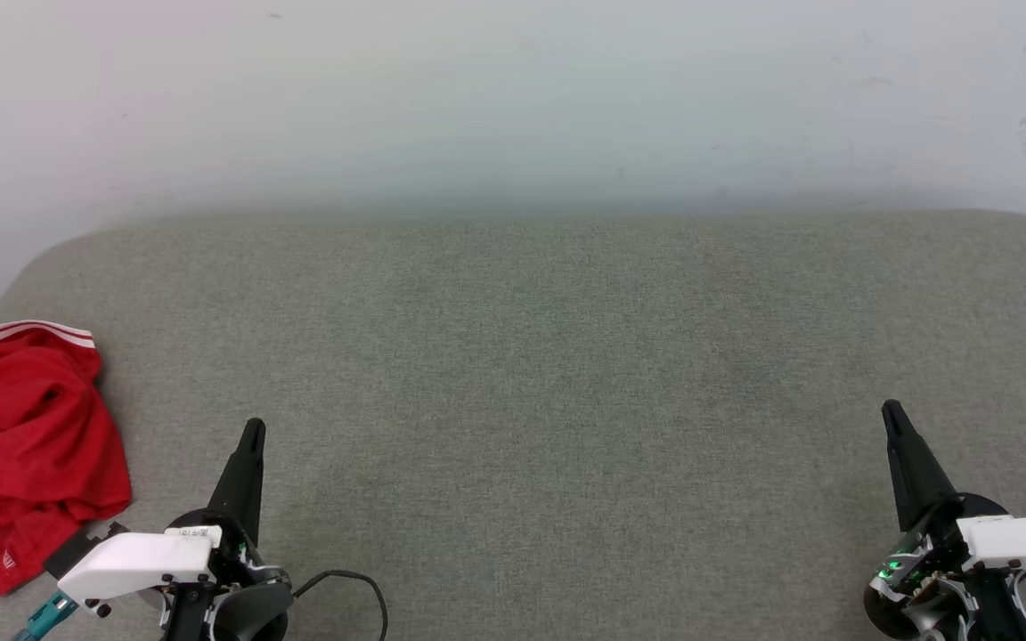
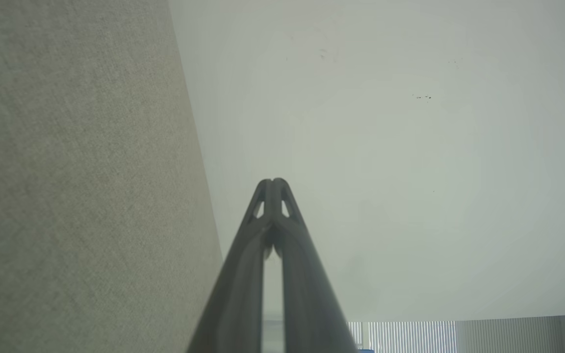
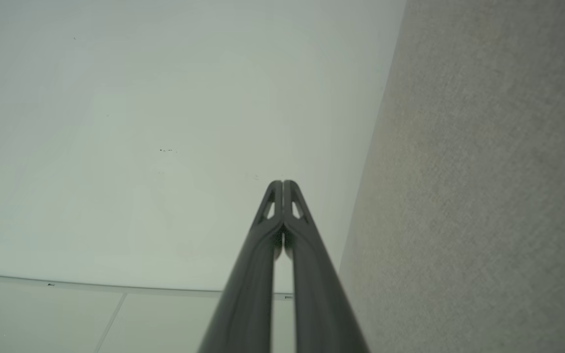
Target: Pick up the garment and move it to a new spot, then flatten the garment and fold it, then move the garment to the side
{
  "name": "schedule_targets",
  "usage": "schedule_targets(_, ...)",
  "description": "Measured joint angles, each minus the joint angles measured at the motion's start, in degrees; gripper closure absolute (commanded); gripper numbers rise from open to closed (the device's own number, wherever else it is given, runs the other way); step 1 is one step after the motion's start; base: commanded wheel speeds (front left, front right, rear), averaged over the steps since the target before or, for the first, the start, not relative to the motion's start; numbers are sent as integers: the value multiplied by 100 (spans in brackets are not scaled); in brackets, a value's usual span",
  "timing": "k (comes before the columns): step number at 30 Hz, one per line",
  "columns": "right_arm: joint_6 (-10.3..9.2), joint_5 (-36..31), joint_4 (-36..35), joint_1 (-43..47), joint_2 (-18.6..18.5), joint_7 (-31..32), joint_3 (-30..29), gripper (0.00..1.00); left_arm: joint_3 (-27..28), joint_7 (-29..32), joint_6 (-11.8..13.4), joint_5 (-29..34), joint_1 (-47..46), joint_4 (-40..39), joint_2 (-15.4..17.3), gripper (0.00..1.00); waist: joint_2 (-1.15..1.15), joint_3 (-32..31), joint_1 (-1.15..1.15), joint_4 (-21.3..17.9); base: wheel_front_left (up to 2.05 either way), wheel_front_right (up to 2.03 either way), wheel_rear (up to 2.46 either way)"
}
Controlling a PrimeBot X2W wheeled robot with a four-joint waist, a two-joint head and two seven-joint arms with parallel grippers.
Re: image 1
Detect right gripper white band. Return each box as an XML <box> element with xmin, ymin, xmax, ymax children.
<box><xmin>863</xmin><ymin>400</ymin><xmax>1026</xmax><ymax>641</ymax></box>

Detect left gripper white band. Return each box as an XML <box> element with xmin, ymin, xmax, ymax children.
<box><xmin>57</xmin><ymin>418</ymin><xmax>293</xmax><ymax>641</ymax></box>

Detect red Bulls 23 jersey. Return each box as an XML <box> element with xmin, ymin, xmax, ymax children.
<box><xmin>0</xmin><ymin>320</ymin><xmax>133</xmax><ymax>596</ymax></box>

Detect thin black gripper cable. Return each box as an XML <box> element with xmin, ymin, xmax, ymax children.
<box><xmin>292</xmin><ymin>570</ymin><xmax>389</xmax><ymax>641</ymax></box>

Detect teal cable connector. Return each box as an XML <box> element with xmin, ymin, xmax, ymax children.
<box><xmin>14</xmin><ymin>592</ymin><xmax>80</xmax><ymax>641</ymax></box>

